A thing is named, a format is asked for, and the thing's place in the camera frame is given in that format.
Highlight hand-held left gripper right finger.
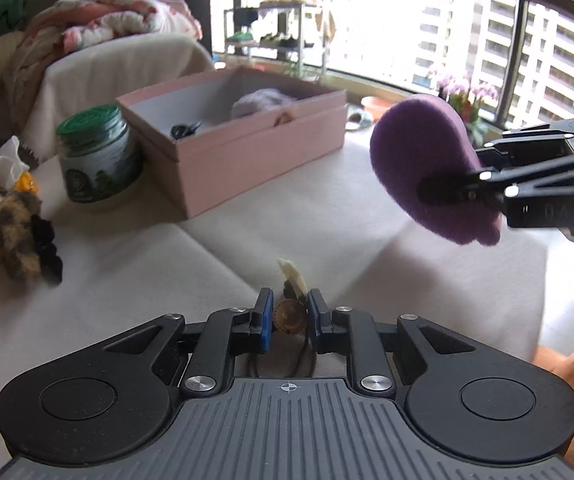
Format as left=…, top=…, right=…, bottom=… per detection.
left=308, top=288, right=478, bottom=397

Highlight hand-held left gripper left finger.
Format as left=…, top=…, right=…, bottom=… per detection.
left=103, top=288, right=274, bottom=396

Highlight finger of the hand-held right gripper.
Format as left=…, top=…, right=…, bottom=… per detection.
left=419, top=154, right=574, bottom=212
left=476, top=119, right=574, bottom=172

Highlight gold and cream hair clip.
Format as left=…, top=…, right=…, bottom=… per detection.
left=274, top=257, right=312, bottom=334

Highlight purple felt beret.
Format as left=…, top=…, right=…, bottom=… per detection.
left=369, top=95, right=502, bottom=247

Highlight pink cardboard box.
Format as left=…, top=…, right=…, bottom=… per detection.
left=115, top=65, right=350, bottom=220

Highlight pink potted orchid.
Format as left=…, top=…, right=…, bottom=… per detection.
left=426, top=64, right=500, bottom=147

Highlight orange plastic basin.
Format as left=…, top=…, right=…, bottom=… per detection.
left=360, top=95, right=394, bottom=124

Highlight grey slippers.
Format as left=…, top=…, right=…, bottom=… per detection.
left=345, top=106, right=374, bottom=134

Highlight lavender plush hat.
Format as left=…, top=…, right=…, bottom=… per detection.
left=230, top=88, right=298, bottom=122

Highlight black hair clip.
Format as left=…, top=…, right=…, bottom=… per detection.
left=170, top=120, right=203, bottom=140

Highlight white shoe rack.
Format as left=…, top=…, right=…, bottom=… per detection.
left=223, top=0, right=334, bottom=82

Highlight black scrunchie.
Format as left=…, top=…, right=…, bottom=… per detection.
left=29, top=214, right=64, bottom=287

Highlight green lidded jar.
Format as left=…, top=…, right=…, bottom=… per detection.
left=56, top=104, right=144, bottom=205

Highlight leopard fur scrunchie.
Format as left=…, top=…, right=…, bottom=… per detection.
left=0, top=190, right=44, bottom=282

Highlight cream covered armchair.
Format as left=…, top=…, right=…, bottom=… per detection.
left=21, top=34, right=216, bottom=162

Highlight white plastic bag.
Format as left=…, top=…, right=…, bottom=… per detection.
left=0, top=135, right=34, bottom=185

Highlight pink floral blanket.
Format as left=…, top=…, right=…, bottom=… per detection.
left=6, top=0, right=204, bottom=126

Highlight black window frame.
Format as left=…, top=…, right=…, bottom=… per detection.
left=496, top=0, right=574, bottom=130

